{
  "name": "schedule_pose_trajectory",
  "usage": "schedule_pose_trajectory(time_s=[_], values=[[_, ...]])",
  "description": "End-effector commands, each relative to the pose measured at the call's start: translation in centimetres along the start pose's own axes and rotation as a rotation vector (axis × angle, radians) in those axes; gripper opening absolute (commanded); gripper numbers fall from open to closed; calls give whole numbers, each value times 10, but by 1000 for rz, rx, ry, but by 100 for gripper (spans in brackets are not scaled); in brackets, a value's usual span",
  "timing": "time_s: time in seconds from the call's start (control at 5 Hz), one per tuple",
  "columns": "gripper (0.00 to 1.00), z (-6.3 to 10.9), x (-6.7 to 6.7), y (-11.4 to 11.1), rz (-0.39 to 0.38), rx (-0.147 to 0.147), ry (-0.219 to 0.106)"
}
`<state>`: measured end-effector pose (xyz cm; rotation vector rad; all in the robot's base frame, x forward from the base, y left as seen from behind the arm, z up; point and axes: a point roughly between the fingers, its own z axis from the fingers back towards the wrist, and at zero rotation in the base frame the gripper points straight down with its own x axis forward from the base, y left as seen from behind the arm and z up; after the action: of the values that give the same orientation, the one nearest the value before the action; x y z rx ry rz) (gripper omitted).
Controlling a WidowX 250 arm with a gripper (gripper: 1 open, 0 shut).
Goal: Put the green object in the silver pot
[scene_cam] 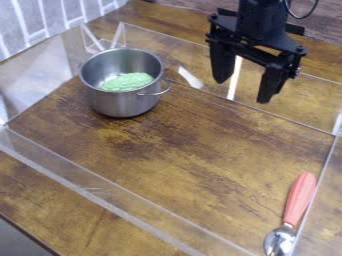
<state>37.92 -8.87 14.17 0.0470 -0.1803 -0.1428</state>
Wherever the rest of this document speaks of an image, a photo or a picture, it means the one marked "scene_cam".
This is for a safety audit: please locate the silver metal pot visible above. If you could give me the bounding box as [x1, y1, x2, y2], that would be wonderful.
[78, 48, 170, 118]

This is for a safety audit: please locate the clear acrylic tray wall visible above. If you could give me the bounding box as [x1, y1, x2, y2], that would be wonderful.
[0, 23, 342, 256]

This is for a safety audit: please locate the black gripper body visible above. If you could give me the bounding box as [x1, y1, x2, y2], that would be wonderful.
[204, 0, 308, 71]

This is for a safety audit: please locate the green sponge object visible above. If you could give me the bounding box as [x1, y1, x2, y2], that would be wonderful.
[100, 72, 153, 91]

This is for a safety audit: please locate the black cable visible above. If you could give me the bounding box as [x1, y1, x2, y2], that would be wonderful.
[283, 0, 320, 20]

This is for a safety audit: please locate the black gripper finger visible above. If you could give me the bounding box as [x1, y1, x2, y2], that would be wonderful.
[256, 62, 300, 104]
[209, 42, 235, 84]

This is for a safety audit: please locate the red handled metal spoon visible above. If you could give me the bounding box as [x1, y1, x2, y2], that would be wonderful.
[263, 172, 316, 256]

